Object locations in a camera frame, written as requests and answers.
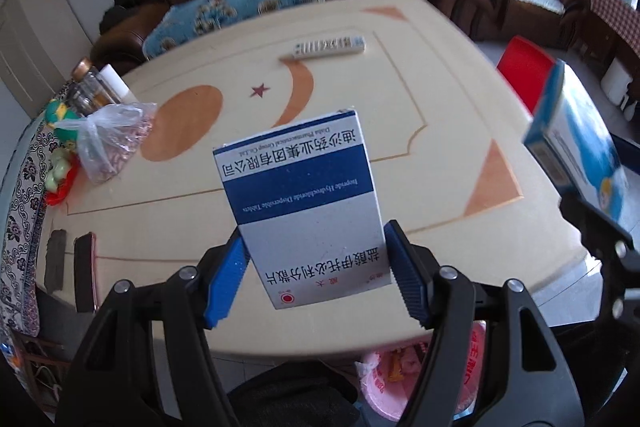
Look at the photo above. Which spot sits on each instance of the orange snack packet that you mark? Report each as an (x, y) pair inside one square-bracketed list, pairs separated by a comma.
[(396, 367)]

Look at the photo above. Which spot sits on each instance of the large blue floral cushion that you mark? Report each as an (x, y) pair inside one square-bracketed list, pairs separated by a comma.
[(225, 7)]

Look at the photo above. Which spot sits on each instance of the pink edged smartphone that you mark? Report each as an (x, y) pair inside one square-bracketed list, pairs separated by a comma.
[(84, 272)]

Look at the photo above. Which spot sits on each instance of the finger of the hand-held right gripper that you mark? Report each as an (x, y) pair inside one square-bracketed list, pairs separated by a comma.
[(600, 227)]

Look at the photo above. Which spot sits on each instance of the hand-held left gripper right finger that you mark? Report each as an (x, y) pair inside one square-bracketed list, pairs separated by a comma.
[(405, 268)]

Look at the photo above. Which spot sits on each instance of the white door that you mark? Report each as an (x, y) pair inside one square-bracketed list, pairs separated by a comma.
[(35, 37)]

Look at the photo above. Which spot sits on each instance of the person's black trousers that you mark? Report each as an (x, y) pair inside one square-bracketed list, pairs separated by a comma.
[(290, 397)]

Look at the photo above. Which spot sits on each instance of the blue and white medicine box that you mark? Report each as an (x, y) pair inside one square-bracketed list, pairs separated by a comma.
[(300, 207)]

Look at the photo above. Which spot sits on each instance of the green and yellow toy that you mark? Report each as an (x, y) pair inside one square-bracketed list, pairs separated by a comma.
[(60, 119)]

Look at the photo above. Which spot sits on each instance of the black and white patterned cloth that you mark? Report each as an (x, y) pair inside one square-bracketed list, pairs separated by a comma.
[(25, 207)]

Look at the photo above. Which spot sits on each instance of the white remote control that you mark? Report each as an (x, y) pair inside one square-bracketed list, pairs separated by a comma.
[(325, 45)]

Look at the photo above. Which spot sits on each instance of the red and pale green toy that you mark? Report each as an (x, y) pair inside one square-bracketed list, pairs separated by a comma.
[(60, 179)]

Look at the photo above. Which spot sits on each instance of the red stool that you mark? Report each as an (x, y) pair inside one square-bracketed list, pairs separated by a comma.
[(520, 67)]

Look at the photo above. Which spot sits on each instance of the glass jar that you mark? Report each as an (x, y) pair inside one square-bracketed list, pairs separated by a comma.
[(90, 89)]

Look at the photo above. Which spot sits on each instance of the blue cardboard box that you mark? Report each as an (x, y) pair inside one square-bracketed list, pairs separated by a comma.
[(575, 132)]

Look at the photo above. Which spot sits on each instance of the white container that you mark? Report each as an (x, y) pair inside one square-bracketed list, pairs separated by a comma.
[(615, 79)]

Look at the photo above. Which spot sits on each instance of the clear plastic bag with contents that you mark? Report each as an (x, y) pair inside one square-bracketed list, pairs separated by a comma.
[(110, 142)]

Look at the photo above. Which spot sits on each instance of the dark rectangular object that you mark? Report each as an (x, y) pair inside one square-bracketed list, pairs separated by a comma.
[(55, 262)]

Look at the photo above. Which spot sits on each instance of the white plastic bottle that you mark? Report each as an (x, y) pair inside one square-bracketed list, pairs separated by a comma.
[(116, 84)]

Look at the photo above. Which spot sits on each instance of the red plaid cloth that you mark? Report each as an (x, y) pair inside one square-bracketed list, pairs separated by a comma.
[(615, 7)]

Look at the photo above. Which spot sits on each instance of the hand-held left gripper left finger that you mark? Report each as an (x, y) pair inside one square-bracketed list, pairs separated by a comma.
[(227, 278)]

